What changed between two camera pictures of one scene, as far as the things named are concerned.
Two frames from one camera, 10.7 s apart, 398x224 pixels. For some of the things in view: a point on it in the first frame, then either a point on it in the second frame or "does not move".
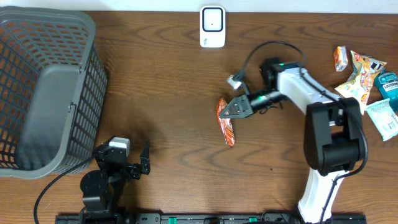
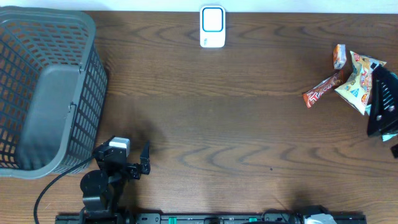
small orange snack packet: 341,59 does not move
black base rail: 242,218 does not move
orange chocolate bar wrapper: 225,124 -> 313,95
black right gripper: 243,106 -> 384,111
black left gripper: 135,170 does not move
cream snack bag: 359,84 does not move
